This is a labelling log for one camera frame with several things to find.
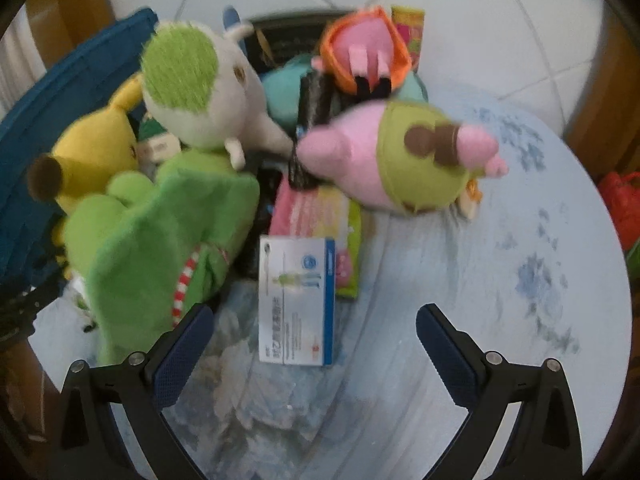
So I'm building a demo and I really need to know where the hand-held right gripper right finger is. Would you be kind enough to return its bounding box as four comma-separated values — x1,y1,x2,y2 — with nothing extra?
416,304,586,480

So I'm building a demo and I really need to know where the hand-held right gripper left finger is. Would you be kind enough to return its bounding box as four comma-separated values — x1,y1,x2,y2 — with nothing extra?
50,302,216,480

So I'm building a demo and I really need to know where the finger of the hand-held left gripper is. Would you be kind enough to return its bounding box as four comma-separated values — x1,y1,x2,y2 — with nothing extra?
0,275,67,347

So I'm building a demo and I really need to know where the white blue medicine box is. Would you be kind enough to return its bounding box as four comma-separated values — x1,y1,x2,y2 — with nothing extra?
258,235,337,367

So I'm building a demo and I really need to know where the blue plastic crate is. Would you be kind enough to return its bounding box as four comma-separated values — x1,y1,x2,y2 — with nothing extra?
0,7,161,301

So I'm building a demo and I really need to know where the green frog plush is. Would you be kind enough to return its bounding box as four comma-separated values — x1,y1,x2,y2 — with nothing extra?
62,147,261,366

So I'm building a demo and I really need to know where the small orange white toy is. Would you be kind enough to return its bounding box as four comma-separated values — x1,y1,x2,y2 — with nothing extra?
459,180,484,221

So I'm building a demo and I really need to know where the yellow mouse plush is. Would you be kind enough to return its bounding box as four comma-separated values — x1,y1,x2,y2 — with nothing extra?
27,72,146,216

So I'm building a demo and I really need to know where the pink yellow snack packet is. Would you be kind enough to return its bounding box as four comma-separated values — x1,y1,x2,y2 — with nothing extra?
270,175,363,301

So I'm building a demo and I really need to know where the pink green plush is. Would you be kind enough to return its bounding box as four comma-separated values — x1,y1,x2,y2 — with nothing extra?
295,100,510,217

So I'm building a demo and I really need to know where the small green white box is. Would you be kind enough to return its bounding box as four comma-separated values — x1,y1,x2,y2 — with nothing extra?
137,115,181,162

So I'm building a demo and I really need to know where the red bag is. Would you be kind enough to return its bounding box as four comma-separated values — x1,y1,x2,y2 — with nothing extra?
597,171,640,251

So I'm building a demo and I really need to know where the white curtain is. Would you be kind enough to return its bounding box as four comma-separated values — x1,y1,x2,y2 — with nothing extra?
7,7,51,106

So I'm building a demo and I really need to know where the white green plush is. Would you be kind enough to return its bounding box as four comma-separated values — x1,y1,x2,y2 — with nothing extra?
139,6,296,171

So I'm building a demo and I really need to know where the black glitter cylinder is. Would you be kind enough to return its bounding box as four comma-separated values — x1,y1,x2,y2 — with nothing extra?
289,70,333,191

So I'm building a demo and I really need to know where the teal plush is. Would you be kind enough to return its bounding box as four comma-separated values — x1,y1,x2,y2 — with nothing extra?
261,55,428,126

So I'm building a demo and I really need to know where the yellow can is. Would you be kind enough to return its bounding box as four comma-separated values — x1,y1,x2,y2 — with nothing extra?
391,5,427,68

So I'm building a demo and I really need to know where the orange pink plush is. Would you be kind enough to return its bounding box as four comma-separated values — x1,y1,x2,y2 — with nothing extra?
312,5,413,96

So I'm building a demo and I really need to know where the black picture frame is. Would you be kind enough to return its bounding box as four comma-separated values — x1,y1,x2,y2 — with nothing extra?
247,7,361,68

